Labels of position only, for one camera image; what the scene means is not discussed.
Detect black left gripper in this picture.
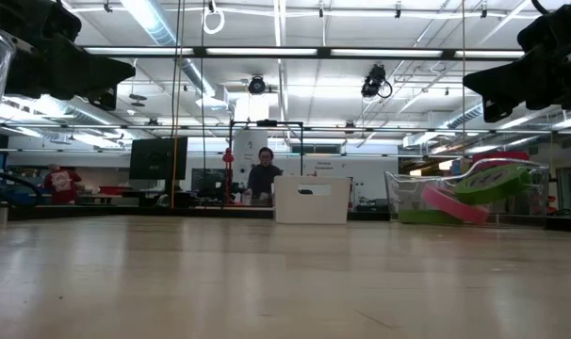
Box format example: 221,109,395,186
0,0,138,113

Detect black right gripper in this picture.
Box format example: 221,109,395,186
462,3,571,123

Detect green tape roll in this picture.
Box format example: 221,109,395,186
454,164,534,206

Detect red tape roll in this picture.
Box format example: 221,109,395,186
420,184,491,226

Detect red background object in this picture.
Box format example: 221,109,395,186
470,150,532,172

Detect large black monitor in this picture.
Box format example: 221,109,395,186
127,136,189,182

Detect black light bar beam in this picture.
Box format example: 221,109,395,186
80,44,527,60

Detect person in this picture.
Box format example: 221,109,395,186
244,146,284,207
41,162,84,206

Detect small dark monitor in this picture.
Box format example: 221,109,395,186
190,167,228,192

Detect red stand object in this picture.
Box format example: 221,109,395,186
220,146,236,206

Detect white plastic bin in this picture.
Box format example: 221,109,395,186
272,174,352,226

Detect silver ventilation duct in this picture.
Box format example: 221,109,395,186
447,101,485,131
120,0,231,111

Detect yellow hanging cable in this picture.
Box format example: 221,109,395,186
171,0,184,209

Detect white hanging cable loop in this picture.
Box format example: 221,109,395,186
202,0,226,36

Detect black ceiling camera with cable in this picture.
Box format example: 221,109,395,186
360,63,394,101

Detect black curved hose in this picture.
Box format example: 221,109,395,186
0,163,45,203

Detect black aluminium table frame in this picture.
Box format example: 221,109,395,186
0,202,571,234

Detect black camera stand frame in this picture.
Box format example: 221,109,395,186
228,118,306,209

